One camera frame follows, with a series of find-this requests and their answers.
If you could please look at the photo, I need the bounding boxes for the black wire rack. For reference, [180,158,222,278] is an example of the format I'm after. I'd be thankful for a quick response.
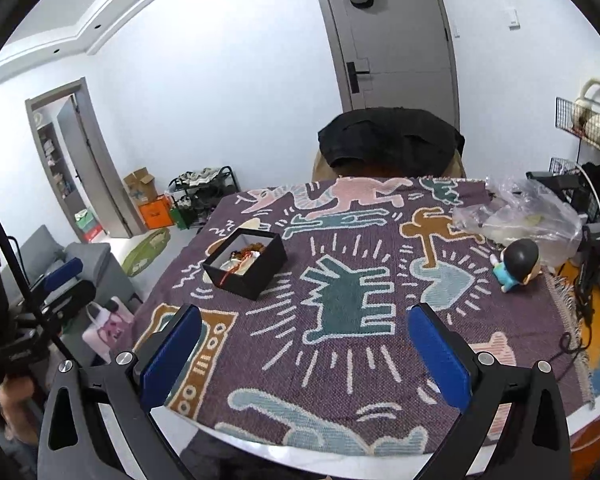
[525,96,600,221]

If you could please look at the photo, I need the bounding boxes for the person's left hand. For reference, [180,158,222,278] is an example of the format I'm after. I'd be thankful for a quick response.
[0,375,43,448]

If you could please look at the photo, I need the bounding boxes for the printed woven blanket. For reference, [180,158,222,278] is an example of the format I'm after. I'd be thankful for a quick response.
[107,176,596,458]

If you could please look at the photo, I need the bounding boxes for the black door lock handle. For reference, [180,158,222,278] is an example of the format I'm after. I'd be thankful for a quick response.
[346,61,371,93]

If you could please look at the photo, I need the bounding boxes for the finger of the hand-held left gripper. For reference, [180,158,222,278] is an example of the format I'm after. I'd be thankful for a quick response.
[30,280,97,322]
[42,258,84,293]

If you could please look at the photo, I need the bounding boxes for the black jewelry box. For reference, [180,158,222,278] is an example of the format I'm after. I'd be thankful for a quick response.
[201,227,288,302]

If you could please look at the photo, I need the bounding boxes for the green floor rug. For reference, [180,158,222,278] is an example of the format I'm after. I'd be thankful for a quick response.
[121,227,172,277]

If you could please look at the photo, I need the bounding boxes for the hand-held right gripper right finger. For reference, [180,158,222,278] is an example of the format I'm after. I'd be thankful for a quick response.
[406,302,573,480]

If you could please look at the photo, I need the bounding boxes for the black-haired doll figurine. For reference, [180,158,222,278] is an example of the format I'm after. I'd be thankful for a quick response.
[490,238,543,293]

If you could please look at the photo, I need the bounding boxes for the white handbag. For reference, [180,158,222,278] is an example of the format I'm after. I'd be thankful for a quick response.
[572,78,600,147]

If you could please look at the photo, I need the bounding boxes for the black shoe rack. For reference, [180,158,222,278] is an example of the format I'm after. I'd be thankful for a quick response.
[170,166,241,231]

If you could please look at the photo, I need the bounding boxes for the grey storage shelf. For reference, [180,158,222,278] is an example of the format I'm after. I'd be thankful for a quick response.
[32,122,103,243]

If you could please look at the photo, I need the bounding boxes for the black jacket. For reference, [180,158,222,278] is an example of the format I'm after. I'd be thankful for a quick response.
[317,107,466,178]

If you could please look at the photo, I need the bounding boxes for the black cable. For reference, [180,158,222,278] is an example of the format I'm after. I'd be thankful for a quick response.
[557,330,596,361]

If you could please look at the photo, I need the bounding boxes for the orange box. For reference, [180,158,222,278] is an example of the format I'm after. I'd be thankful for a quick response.
[139,195,175,231]

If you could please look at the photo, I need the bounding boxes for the pink tote bag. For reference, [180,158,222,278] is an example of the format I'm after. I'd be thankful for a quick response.
[81,296,137,366]

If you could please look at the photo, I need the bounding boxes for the grey open interior door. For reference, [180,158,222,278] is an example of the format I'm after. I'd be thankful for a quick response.
[57,95,132,238]

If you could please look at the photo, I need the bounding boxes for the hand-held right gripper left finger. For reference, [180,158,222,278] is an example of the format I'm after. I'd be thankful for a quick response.
[37,304,203,480]

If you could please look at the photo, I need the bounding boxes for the white fabric flower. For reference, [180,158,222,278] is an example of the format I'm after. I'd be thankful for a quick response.
[220,255,258,276]

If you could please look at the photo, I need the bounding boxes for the red cord bracelet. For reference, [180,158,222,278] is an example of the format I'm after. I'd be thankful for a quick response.
[215,267,246,286]

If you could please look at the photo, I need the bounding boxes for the grey entrance door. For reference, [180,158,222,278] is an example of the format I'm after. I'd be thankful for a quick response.
[307,0,461,131]

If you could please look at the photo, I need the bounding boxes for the grey sofa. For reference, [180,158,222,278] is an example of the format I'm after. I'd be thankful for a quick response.
[0,225,141,321]

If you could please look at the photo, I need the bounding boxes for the cardboard box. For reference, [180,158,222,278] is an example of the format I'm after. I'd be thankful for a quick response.
[124,167,160,206]

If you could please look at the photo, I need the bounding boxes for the green bag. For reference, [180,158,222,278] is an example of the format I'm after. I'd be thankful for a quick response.
[169,205,196,231]

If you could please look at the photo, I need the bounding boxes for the clear plastic bag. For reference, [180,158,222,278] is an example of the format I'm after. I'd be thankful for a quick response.
[452,176,583,268]

